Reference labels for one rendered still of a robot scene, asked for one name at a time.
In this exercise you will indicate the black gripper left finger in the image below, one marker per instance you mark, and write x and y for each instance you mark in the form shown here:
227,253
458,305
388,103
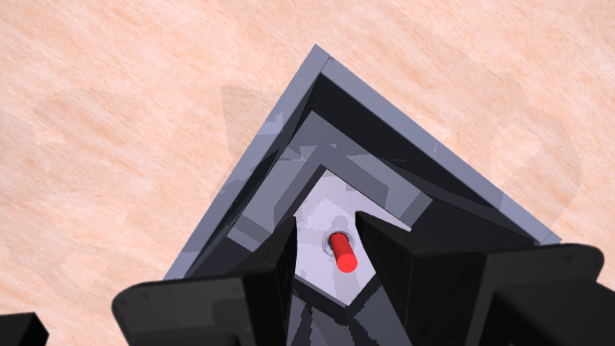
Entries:
253,300

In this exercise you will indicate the lavender square block with hole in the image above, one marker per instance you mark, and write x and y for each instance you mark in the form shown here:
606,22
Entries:
326,205

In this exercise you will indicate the red peg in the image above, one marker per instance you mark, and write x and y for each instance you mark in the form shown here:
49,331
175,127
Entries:
345,258

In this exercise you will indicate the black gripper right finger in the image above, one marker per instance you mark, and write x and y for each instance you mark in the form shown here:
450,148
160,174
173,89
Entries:
442,295

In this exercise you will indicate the dark grey open box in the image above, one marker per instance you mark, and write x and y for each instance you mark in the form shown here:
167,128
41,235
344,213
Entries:
328,115

